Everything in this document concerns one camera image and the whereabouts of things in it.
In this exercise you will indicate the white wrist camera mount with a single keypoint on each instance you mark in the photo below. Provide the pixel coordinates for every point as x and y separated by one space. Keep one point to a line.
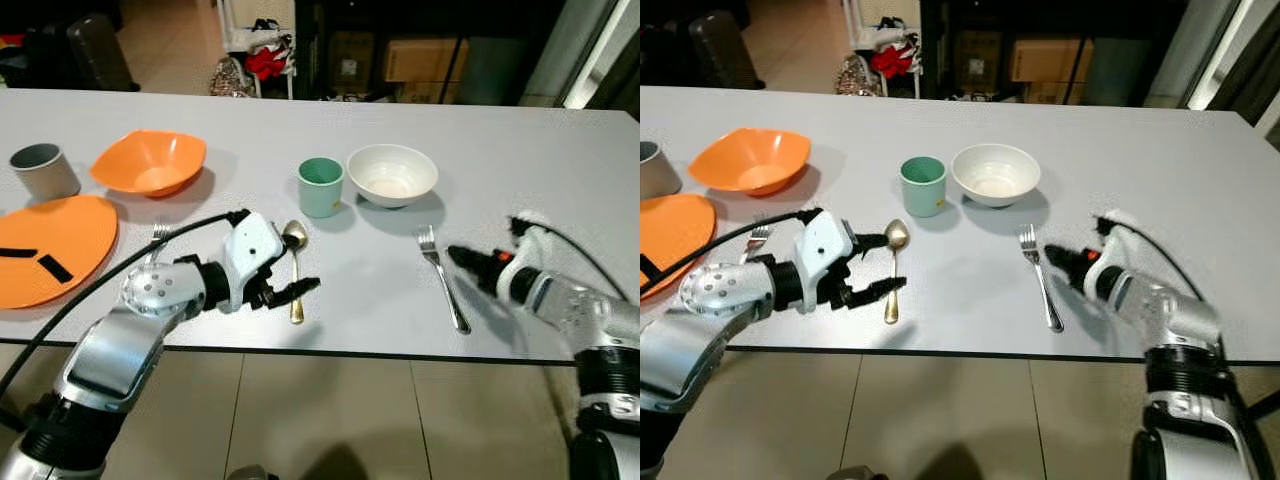
825 245
250 245
522 272
1108 270

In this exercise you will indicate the gold spoon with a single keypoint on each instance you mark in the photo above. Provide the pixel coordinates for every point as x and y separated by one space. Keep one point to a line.
897 234
295 234

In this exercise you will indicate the orange bowl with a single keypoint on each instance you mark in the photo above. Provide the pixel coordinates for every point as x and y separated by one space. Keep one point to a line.
750 158
150 160

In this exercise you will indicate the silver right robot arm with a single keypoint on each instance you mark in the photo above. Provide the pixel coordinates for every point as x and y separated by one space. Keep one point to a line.
590 312
1170 315

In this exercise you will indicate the dark brown cardboard box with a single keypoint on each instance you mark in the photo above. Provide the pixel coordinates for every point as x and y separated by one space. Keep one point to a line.
352 60
977 58

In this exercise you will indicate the light brown cardboard box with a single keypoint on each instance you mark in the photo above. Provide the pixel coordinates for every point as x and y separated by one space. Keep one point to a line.
1050 60
425 60

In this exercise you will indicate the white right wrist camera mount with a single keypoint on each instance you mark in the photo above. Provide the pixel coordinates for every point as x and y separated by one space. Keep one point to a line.
1108 270
522 272

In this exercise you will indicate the white bowl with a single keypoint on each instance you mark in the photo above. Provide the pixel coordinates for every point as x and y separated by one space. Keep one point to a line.
392 176
995 175

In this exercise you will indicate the grey cup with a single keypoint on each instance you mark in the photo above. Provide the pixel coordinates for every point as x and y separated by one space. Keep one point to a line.
658 175
45 176

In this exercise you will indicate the white rack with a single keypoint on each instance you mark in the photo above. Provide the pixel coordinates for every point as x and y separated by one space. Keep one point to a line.
856 22
232 25

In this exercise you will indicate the red cloth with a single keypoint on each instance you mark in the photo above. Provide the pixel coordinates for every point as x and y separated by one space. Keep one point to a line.
266 62
892 62

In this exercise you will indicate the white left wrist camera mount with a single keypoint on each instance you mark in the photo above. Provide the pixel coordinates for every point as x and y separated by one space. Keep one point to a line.
825 245
250 245

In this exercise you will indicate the orange flat plate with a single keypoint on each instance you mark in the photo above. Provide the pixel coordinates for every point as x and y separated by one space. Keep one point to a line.
75 235
682 230

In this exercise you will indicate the grey robot foot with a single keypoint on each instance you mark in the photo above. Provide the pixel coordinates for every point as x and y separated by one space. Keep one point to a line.
856 473

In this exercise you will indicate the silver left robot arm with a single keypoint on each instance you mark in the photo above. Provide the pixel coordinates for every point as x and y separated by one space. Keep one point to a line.
720 295
110 360

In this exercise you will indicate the patterned bag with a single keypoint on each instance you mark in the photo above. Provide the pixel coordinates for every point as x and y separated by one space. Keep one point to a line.
858 78
230 80

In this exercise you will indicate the green cup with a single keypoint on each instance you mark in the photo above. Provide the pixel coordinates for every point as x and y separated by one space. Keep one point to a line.
922 190
320 192

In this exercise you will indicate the black suitcase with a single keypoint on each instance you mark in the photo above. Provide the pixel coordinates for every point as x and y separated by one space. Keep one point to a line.
725 50
100 55

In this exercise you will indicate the silver fork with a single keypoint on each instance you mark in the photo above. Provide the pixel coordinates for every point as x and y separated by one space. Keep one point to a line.
757 236
160 235
440 276
1038 272

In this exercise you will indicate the long grey dining table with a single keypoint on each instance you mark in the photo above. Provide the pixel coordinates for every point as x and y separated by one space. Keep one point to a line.
1150 150
520 150

